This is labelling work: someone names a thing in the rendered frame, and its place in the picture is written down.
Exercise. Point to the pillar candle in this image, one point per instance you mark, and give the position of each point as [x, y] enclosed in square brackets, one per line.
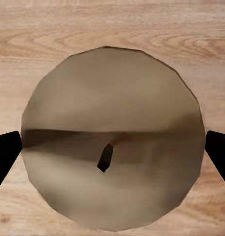
[113, 138]

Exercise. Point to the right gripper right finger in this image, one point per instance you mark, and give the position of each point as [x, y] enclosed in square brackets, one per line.
[215, 147]

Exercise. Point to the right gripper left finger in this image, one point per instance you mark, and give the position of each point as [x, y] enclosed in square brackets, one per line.
[10, 147]

